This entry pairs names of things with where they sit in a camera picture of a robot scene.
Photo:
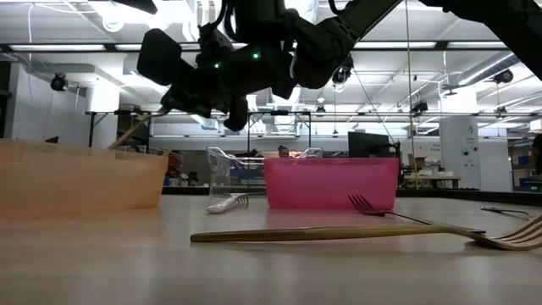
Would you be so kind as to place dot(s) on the black beam with light strips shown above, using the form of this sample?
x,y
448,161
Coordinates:
x,y
441,45

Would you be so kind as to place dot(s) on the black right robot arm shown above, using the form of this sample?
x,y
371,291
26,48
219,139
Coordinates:
x,y
322,46

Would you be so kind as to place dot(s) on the clear plastic bin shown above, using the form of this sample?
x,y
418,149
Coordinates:
x,y
218,178

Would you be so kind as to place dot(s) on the red storage bin rack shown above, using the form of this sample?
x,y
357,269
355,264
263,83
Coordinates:
x,y
175,163

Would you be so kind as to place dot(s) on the black fork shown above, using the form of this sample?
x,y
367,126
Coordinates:
x,y
495,209
364,207

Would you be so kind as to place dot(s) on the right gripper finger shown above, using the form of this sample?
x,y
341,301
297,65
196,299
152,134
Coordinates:
x,y
188,103

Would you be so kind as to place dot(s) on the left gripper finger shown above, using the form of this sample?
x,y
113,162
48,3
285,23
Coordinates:
x,y
139,5

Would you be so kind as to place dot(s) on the orange translucent plastic bin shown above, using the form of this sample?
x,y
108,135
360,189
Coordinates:
x,y
76,182

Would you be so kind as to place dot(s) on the wooden table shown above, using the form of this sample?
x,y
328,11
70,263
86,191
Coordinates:
x,y
432,179

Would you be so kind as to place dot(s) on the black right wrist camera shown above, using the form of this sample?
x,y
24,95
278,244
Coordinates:
x,y
158,57

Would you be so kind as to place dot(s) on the red plastic bin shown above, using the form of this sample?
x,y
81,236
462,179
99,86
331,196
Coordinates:
x,y
330,184

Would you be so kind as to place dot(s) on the cardboard box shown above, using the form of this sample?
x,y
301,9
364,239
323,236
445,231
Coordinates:
x,y
417,163

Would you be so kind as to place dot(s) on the black ceiling spotlight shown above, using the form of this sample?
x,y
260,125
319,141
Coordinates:
x,y
420,107
343,72
503,76
59,81

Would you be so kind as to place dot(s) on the black computer monitor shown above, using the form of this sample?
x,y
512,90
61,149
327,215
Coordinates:
x,y
368,145

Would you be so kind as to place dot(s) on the black metal table frame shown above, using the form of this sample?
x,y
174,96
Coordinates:
x,y
466,195

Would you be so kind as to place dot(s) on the gold fork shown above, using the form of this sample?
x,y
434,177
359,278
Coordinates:
x,y
317,234
131,133

